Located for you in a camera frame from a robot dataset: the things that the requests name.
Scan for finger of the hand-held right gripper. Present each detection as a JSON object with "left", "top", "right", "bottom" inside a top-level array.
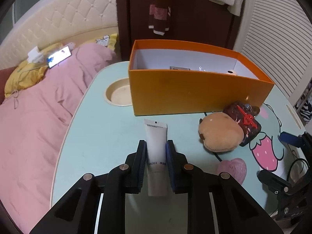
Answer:
[
  {"left": 258, "top": 169, "right": 293, "bottom": 196},
  {"left": 278, "top": 131, "right": 312, "bottom": 152}
]

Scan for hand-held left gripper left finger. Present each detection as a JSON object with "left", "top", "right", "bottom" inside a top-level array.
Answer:
[{"left": 29, "top": 139, "right": 148, "bottom": 234}]

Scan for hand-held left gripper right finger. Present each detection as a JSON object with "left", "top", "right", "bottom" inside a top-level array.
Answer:
[{"left": 166, "top": 139, "right": 284, "bottom": 234}]

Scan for white cream tube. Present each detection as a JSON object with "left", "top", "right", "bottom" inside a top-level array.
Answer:
[{"left": 144, "top": 118, "right": 168, "bottom": 197}]

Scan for orange cardboard box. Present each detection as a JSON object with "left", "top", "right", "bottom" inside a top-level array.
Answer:
[{"left": 128, "top": 39, "right": 275, "bottom": 116}]

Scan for mint cartoon printed desktop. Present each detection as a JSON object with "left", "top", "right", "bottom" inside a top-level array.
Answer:
[{"left": 50, "top": 61, "right": 306, "bottom": 234}]

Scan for zebra print cloth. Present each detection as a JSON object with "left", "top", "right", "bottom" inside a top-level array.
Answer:
[{"left": 294, "top": 82, "right": 312, "bottom": 125}]

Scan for pale pink heart plush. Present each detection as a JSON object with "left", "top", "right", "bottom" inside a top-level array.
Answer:
[{"left": 217, "top": 158, "right": 247, "bottom": 184}]

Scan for dark plastic-wrapped toy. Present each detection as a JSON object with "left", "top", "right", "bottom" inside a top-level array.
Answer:
[{"left": 223, "top": 102, "right": 262, "bottom": 147}]

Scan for brown plush toy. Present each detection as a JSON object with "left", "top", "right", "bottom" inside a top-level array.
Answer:
[{"left": 199, "top": 112, "right": 244, "bottom": 153}]

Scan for white slatted door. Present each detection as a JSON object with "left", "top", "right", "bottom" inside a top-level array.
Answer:
[{"left": 234, "top": 0, "right": 312, "bottom": 100}]

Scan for pink blanket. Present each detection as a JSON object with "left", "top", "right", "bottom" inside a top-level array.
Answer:
[{"left": 0, "top": 43, "right": 122, "bottom": 233}]

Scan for yellow cartoon pillow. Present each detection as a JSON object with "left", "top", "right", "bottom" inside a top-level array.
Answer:
[{"left": 95, "top": 34, "right": 119, "bottom": 51}]

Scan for smartphone with lit screen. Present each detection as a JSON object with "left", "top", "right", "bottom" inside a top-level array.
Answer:
[{"left": 47, "top": 46, "right": 72, "bottom": 68}]

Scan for dark brown wooden door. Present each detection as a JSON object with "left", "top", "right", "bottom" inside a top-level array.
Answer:
[{"left": 116, "top": 0, "right": 256, "bottom": 62}]

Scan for white charger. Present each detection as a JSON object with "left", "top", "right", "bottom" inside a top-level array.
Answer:
[{"left": 27, "top": 46, "right": 45, "bottom": 63}]

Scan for brown pink striped scarf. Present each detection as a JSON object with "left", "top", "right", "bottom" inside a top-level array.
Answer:
[{"left": 148, "top": 0, "right": 171, "bottom": 36}]

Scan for dark red pillow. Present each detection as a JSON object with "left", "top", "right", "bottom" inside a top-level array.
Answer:
[{"left": 0, "top": 66, "right": 19, "bottom": 105}]

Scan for cream tufted headboard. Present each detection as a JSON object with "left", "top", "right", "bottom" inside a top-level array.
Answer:
[{"left": 0, "top": 0, "right": 119, "bottom": 66}]

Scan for black braided cable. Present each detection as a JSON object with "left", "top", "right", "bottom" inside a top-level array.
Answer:
[{"left": 289, "top": 157, "right": 309, "bottom": 183}]

